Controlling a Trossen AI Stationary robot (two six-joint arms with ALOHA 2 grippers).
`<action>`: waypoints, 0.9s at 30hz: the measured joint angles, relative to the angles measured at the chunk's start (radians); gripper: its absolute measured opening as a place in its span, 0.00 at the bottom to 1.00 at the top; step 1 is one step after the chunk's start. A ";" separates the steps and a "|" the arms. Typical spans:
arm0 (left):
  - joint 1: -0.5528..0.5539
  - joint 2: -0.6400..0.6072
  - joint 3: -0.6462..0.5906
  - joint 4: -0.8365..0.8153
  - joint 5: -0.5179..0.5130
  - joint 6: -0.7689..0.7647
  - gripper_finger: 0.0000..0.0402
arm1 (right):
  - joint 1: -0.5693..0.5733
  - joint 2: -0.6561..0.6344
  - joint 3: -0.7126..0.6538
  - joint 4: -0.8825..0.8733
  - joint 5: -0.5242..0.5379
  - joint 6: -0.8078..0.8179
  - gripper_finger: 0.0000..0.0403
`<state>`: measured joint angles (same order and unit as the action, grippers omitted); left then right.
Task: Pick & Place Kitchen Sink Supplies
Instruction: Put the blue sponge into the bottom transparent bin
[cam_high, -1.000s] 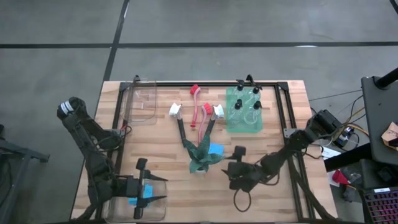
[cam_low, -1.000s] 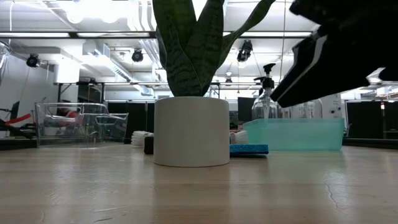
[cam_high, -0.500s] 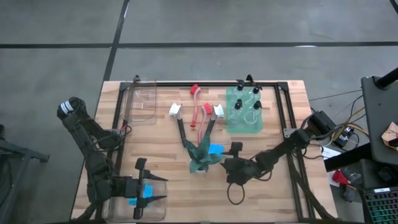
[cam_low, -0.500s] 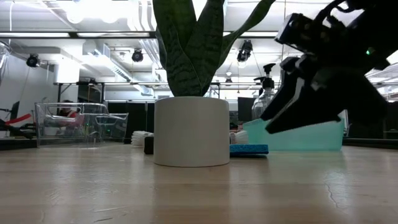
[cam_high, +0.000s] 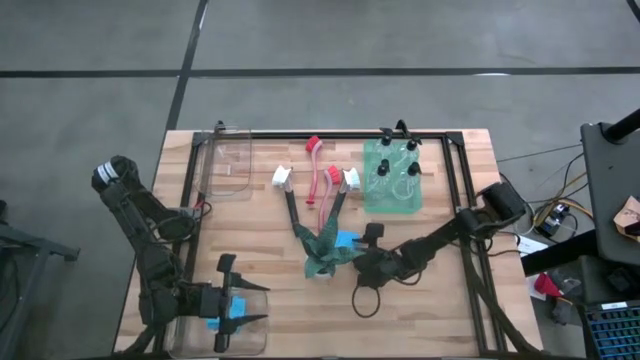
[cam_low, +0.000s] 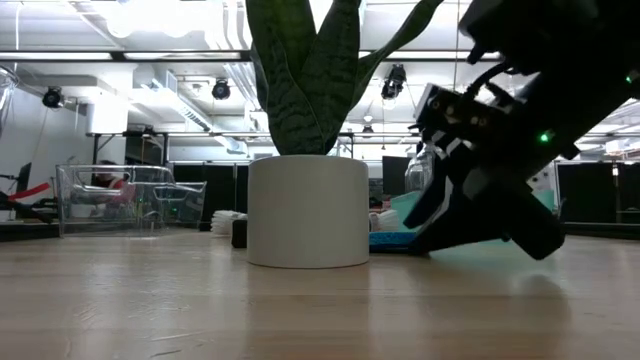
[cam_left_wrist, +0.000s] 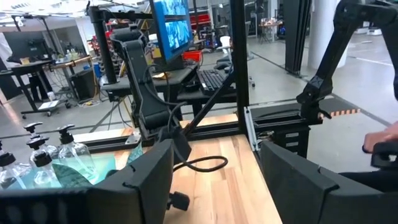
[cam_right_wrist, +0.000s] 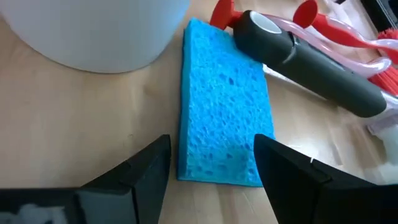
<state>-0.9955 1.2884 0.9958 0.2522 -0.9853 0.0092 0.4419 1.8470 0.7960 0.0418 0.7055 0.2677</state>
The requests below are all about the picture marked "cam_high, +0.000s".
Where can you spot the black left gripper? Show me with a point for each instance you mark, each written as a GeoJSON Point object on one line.
{"type": "Point", "coordinates": [210, 302]}

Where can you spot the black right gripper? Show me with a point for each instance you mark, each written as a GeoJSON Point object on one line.
{"type": "Point", "coordinates": [377, 267]}

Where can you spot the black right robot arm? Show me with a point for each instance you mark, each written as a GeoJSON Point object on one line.
{"type": "Point", "coordinates": [440, 240]}

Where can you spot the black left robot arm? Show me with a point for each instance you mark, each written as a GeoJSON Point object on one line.
{"type": "Point", "coordinates": [155, 270]}

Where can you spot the snake plant in white pot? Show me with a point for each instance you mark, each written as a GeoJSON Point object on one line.
{"type": "Point", "coordinates": [325, 252]}

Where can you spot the large clear plastic bin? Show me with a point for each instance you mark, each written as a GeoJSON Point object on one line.
{"type": "Point", "coordinates": [190, 340]}

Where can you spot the green translucent plastic bin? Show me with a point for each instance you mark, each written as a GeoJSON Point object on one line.
{"type": "Point", "coordinates": [395, 205]}

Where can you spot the white paper sheet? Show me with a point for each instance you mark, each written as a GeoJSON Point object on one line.
{"type": "Point", "coordinates": [530, 247]}

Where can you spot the red cone-shaped object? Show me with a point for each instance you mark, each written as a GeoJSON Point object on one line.
{"type": "Point", "coordinates": [545, 286]}

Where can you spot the small electronics box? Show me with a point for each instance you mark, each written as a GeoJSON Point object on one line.
{"type": "Point", "coordinates": [552, 222]}

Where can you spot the dark grey metal stand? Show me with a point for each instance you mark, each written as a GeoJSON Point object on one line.
{"type": "Point", "coordinates": [30, 245]}

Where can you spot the black side table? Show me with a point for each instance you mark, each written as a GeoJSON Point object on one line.
{"type": "Point", "coordinates": [610, 200]}

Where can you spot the brown cardboard piece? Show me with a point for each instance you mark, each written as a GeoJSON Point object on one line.
{"type": "Point", "coordinates": [630, 217]}

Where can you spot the black pole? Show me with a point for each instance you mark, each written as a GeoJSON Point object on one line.
{"type": "Point", "coordinates": [622, 127]}

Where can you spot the black aluminium table frame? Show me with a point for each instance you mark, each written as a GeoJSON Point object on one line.
{"type": "Point", "coordinates": [325, 135]}

